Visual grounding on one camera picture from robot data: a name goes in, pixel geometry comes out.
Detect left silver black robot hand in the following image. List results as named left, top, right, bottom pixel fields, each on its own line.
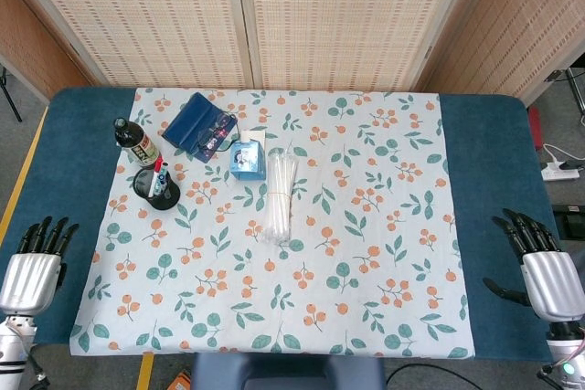
left=0, top=216, right=81, bottom=317

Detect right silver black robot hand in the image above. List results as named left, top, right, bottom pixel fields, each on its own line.
left=483, top=208, right=585, bottom=323

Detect red-capped white marker pen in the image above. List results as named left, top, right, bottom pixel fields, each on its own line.
left=147, top=156, right=165, bottom=199

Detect black mesh pen holder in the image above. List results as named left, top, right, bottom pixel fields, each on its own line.
left=133, top=165, right=183, bottom=211

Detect black floor box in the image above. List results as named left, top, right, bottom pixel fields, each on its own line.
left=552, top=205, right=585, bottom=240

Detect white power strip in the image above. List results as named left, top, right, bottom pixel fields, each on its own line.
left=541, top=163, right=581, bottom=182

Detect red flat floor object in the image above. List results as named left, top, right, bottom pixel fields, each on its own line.
left=527, top=106, right=545, bottom=153

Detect dark glass labelled bottle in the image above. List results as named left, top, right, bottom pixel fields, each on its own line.
left=112, top=117, right=164, bottom=168

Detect black tripod leg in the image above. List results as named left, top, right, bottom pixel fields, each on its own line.
left=0, top=65, right=23, bottom=123

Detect black metal stand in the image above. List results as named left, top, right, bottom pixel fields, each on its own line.
left=546, top=68, right=585, bottom=126

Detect navy blue glasses case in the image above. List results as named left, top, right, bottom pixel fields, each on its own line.
left=161, top=91, right=239, bottom=152

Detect dark printed tag card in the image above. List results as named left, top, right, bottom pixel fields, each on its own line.
left=200, top=127, right=232, bottom=163

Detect floral orange fruit tablecloth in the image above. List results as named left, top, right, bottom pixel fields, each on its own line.
left=68, top=87, right=474, bottom=360

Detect light blue carton box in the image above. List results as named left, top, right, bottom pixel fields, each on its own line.
left=228, top=128, right=268, bottom=181

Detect black-rimmed eyeglasses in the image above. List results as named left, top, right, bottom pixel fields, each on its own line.
left=196, top=111, right=241, bottom=156

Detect bundle of clear straws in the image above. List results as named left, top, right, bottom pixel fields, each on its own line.
left=261, top=145, right=301, bottom=248

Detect dark blue chair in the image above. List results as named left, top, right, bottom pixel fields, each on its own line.
left=190, top=353, right=388, bottom=390

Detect black floor cable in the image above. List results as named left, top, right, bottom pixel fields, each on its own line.
left=386, top=364, right=481, bottom=390

